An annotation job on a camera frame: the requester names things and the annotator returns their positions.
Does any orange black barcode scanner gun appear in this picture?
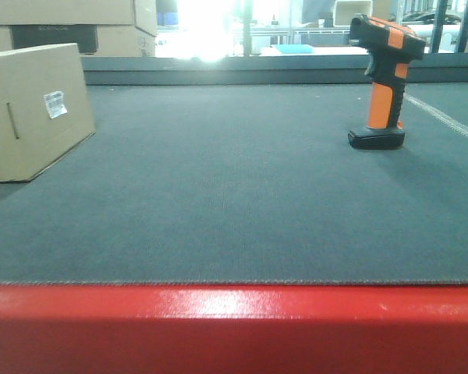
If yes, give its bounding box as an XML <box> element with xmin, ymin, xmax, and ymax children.
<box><xmin>348</xmin><ymin>13</ymin><xmax>426</xmax><ymax>150</ymax></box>

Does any white barcode label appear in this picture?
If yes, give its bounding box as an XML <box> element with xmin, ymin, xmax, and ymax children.
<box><xmin>44</xmin><ymin>90</ymin><xmax>68</xmax><ymax>119</ymax></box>

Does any lower cardboard box black panel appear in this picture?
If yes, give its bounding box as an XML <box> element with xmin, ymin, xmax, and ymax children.
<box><xmin>0</xmin><ymin>24</ymin><xmax>155</xmax><ymax>57</ymax></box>

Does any dark raised table ledge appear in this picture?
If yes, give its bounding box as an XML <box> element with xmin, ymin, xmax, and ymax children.
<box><xmin>81</xmin><ymin>53</ymin><xmax>468</xmax><ymax>86</ymax></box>

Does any small brown cardboard package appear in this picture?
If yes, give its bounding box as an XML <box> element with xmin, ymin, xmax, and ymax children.
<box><xmin>0</xmin><ymin>44</ymin><xmax>96</xmax><ymax>182</ymax></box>

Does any red front edge bar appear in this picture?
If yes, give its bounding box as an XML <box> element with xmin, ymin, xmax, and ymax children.
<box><xmin>0</xmin><ymin>286</ymin><xmax>468</xmax><ymax>373</ymax></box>

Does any upper stacked cardboard box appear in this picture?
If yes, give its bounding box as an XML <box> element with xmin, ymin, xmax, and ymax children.
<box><xmin>0</xmin><ymin>0</ymin><xmax>157</xmax><ymax>35</ymax></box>

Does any light blue foam sheet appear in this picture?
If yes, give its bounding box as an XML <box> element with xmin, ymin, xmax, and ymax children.
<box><xmin>271</xmin><ymin>44</ymin><xmax>314</xmax><ymax>55</ymax></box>

